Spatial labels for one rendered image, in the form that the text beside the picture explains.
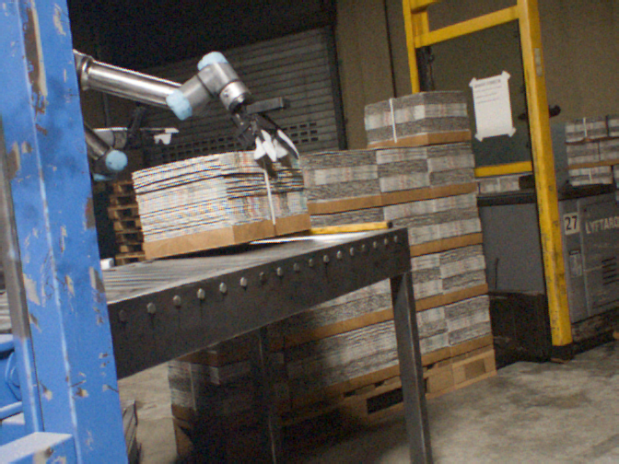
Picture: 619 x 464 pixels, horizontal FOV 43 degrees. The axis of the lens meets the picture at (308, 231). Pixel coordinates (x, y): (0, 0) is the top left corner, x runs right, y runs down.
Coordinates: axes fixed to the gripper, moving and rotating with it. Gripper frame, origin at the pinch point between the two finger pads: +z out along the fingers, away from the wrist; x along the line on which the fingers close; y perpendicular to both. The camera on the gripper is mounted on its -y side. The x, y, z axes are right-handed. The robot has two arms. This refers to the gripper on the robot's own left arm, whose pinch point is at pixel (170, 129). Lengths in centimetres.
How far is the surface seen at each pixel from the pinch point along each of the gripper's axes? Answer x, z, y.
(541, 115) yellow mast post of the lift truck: 53, 156, 2
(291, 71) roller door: -608, 449, -48
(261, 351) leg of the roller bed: 91, -16, 65
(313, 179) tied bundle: 40, 40, 21
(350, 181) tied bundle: 46, 54, 23
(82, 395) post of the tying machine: 210, -106, 22
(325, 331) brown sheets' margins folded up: 56, 32, 77
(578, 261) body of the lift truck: 57, 178, 72
